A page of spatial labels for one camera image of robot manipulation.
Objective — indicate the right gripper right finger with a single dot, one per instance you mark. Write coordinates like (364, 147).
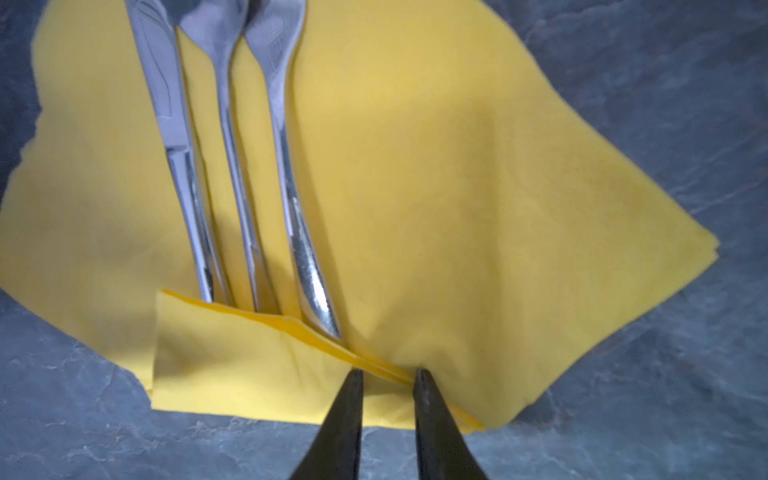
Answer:
(442, 452)

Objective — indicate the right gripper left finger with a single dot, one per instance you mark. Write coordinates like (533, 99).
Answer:
(335, 451)

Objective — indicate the yellow paper napkin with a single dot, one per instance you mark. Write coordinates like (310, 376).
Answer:
(467, 219)

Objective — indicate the silver fork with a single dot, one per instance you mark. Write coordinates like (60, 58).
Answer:
(272, 33)

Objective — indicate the silver spoon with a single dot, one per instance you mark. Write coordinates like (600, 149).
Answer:
(216, 27)

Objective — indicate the silver knife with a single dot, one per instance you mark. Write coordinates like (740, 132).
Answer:
(158, 50)

